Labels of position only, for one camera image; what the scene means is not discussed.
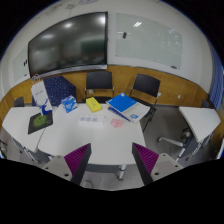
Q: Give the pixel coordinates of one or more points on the large dark wall screen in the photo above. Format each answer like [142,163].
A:
[66,43]

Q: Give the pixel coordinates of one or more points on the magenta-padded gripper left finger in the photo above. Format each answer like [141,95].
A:
[77,158]

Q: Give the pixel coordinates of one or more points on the white paper bag blue deer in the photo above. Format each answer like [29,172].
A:
[40,96]

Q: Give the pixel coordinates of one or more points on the blue and white writing pad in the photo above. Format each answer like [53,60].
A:
[128,106]

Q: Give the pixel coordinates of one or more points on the dark blue dotted bag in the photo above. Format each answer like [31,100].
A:
[60,88]

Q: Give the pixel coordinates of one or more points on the pink charger block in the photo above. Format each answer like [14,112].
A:
[117,123]

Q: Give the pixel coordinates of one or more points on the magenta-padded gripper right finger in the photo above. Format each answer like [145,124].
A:
[146,159]

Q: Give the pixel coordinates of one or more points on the blue tissue box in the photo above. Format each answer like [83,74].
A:
[69,103]

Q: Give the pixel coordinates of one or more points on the black whiteboard eraser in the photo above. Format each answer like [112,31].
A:
[124,34]

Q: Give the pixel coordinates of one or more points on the white side table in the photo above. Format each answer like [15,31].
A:
[200,121]

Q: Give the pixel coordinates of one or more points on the black chair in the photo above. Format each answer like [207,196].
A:
[99,81]
[146,85]

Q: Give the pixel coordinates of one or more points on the blue window blind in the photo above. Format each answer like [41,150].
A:
[217,80]

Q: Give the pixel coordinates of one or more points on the yellow box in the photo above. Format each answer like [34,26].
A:
[93,104]

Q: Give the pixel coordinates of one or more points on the glass whiteboard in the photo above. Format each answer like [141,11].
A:
[150,40]

